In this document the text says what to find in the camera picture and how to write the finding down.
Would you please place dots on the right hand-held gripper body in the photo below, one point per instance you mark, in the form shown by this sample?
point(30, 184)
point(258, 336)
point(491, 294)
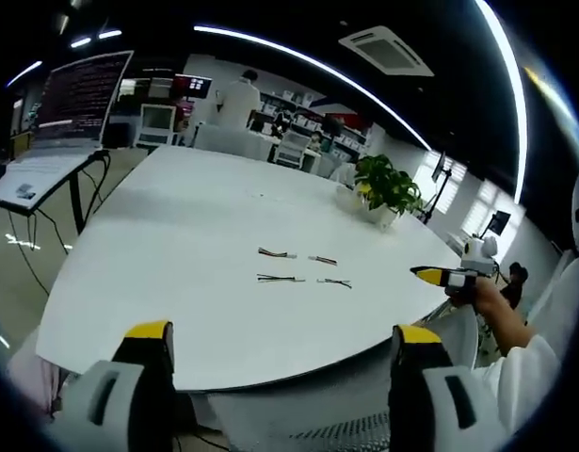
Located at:
point(477, 256)

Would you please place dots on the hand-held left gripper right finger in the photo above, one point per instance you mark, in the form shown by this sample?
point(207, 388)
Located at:
point(425, 372)

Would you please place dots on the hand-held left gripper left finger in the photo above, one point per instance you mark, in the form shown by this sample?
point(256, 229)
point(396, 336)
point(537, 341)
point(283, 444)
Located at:
point(129, 376)

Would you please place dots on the person's right hand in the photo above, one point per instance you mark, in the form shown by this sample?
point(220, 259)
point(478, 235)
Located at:
point(487, 294)

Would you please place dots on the small black monitor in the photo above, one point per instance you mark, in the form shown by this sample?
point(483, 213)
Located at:
point(501, 222)

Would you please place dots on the white mesh chair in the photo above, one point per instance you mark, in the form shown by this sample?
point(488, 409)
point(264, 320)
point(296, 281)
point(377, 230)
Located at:
point(463, 334)
point(298, 419)

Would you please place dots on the monitor on black tripod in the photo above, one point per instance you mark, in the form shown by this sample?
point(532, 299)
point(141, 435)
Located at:
point(440, 174)

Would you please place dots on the white plant pot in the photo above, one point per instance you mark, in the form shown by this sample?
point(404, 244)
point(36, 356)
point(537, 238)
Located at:
point(364, 205)

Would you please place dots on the green potted plant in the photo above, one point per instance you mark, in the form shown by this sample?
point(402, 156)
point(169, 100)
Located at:
point(388, 181)

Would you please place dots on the curved ceiling strip light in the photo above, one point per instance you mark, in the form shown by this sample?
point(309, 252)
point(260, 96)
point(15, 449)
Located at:
point(512, 94)

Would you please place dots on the storage shelves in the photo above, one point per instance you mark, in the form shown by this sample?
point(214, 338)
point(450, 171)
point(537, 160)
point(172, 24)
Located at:
point(312, 117)

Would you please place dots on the white laptop stand table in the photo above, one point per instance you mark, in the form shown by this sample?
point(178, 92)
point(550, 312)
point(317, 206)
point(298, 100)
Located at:
point(30, 181)

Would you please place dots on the ceiling air conditioner vent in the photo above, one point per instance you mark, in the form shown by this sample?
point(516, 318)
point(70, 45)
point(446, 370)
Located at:
point(388, 49)

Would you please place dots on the long ceiling strip light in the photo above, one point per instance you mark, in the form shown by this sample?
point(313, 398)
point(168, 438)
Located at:
point(317, 61)

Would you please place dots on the open laptop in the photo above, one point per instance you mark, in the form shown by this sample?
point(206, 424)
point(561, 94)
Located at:
point(82, 99)

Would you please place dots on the wall screen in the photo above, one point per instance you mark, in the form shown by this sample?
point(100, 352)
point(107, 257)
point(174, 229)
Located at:
point(195, 86)

